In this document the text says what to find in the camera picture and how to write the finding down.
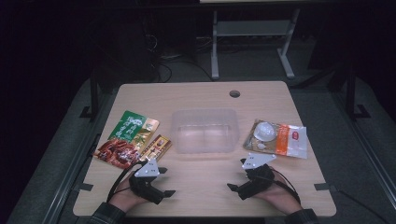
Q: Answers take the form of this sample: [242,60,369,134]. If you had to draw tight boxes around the green seasoning packet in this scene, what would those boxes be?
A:
[92,110,161,170]

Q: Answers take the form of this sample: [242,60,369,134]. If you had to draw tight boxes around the black metal post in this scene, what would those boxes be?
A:
[78,69,101,122]
[345,66,372,120]

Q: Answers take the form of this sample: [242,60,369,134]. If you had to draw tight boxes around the clear plastic container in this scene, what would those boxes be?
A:
[170,107,241,155]

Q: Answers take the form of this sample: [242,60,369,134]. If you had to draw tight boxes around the left hand-held gripper cable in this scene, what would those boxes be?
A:
[106,161,148,203]

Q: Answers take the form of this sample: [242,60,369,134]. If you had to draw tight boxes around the white orange food packet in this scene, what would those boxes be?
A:
[242,119,308,160]

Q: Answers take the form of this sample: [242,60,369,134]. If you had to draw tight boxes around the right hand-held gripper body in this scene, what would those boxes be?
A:
[237,152,277,201]

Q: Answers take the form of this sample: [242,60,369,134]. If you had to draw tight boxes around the small yellow red packet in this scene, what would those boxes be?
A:
[138,133,173,162]

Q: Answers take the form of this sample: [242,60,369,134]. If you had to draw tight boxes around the person's right hand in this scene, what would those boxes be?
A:
[253,171,303,216]

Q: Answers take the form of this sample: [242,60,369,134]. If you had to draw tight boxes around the right hand-held gripper cable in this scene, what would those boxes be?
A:
[269,167,302,204]

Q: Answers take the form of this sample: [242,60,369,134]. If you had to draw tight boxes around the person's left hand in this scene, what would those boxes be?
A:
[107,172,148,213]

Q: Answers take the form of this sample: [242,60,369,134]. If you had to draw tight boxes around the hand-held gripper cable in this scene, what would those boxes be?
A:
[106,161,148,203]
[269,167,302,204]

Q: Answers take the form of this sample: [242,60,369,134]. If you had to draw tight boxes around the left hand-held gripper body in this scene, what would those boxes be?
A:
[129,158,165,205]

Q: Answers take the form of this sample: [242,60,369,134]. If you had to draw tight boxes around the thin black floor cable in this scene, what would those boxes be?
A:
[335,189,390,224]

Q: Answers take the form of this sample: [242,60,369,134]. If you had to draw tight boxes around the black floor cables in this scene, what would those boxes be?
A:
[143,34,216,83]

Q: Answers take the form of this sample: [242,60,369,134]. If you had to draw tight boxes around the grey metal stand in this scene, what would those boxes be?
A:
[210,8,302,80]

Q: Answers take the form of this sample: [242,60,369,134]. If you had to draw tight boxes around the black tape piece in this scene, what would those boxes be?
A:
[313,182,337,191]
[73,182,94,192]

